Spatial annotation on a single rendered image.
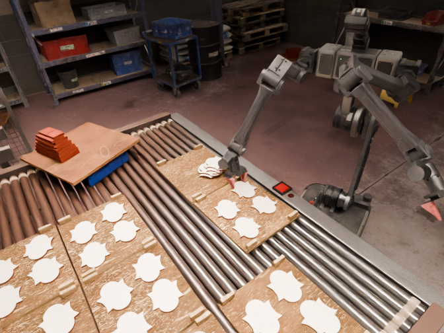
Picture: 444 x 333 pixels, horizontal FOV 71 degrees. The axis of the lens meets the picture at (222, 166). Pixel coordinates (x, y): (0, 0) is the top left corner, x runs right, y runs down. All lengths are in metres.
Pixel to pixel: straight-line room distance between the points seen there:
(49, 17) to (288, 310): 5.13
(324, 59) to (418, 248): 1.74
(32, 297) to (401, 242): 2.52
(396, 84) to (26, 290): 1.77
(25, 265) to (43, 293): 0.20
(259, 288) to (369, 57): 1.23
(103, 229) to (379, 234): 2.16
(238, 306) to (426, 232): 2.13
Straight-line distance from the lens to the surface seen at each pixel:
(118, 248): 1.52
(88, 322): 1.36
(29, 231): 1.83
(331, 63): 1.85
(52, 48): 5.59
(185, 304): 1.29
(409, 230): 3.05
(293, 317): 1.26
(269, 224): 1.51
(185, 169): 1.86
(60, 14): 5.64
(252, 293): 1.29
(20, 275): 1.63
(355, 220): 2.62
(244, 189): 1.66
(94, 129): 2.28
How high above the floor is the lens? 2.04
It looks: 37 degrees down
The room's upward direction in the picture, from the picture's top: 4 degrees counter-clockwise
